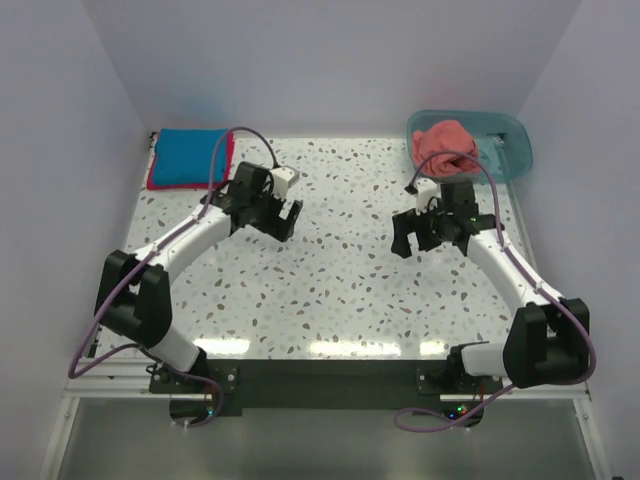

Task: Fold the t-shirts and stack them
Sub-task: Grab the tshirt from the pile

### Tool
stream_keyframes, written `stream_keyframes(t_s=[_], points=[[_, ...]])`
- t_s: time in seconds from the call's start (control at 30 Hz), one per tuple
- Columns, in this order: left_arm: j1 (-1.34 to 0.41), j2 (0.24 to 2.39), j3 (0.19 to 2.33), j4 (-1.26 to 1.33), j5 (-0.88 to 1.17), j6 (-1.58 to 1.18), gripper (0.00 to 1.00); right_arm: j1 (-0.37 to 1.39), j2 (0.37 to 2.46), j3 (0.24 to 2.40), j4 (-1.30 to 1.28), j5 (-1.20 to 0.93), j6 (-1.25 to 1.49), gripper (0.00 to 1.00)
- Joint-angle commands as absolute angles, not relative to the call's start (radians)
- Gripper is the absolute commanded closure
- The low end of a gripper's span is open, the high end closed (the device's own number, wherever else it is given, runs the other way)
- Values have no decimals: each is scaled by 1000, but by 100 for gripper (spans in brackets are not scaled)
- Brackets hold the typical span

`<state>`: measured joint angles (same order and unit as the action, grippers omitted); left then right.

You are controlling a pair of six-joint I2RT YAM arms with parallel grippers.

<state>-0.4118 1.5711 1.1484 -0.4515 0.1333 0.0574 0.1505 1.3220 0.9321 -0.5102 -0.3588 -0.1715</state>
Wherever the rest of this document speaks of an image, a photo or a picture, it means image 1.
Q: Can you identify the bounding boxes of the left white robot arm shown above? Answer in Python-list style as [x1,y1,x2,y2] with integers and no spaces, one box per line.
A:
[95,162,302,392]

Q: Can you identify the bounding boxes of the folded blue t shirt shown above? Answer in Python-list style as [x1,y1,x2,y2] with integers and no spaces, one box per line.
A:
[151,128,232,187]

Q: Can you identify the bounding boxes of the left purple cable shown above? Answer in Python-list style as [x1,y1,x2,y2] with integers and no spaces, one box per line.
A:
[68,125,286,379]

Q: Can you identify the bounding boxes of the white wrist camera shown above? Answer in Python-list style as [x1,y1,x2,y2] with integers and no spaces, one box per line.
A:
[405,178,439,215]
[270,166,300,198]

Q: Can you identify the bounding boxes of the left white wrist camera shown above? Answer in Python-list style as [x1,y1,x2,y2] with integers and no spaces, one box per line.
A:
[270,166,300,198]

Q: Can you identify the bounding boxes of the folded red t shirt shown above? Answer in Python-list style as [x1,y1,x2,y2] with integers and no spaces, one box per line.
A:
[145,129,237,192]

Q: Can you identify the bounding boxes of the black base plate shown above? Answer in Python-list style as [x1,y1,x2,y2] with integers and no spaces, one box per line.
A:
[146,359,503,424]

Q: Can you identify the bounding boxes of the aluminium frame rail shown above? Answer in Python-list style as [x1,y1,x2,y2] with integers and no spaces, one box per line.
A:
[66,340,590,400]

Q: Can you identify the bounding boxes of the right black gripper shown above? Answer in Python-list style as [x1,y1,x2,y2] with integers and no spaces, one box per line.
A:
[390,198,453,259]

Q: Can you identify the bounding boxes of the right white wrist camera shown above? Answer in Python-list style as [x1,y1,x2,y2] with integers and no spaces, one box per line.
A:
[405,178,439,215]

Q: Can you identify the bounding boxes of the teal plastic basin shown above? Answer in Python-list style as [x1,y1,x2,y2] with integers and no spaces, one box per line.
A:
[406,110,533,184]

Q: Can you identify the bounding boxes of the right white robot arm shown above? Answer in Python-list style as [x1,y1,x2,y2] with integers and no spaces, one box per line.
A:
[391,179,595,393]

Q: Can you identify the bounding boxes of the salmon pink t shirt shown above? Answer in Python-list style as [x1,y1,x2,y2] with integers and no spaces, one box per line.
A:
[411,120,482,178]

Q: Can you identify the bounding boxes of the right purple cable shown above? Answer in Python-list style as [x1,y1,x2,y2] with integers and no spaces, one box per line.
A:
[394,152,599,432]

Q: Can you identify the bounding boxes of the purple cable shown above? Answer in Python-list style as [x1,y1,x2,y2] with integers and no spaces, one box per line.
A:
[394,152,599,432]
[68,125,286,379]

